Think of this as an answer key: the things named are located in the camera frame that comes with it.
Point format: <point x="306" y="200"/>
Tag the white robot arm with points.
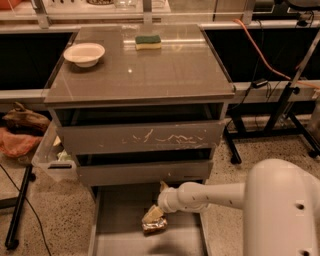
<point x="280" y="203"/>

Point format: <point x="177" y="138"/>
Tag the grey middle drawer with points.
<point x="120" y="174"/>

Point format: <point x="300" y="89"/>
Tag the grey open bottom drawer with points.
<point x="117" y="228"/>

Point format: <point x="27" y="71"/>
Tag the grey top drawer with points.
<point x="125" y="138"/>

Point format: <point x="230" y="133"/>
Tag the grey drawer cabinet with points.
<point x="182" y="81"/>

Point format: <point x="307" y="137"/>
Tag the black power adapter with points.
<point x="259" y="83"/>

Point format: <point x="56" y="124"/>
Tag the green yellow sponge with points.
<point x="148" y="42"/>

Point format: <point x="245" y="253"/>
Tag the black stand leg left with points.
<point x="11" y="242"/>

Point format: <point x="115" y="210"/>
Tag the orange cloth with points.
<point x="17" y="145"/>

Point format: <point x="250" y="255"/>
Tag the white bowl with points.
<point x="84" y="55"/>

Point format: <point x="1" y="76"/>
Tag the brown bag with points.
<point x="23" y="120"/>

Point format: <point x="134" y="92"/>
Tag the black table frame right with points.
<point x="283" y="108"/>

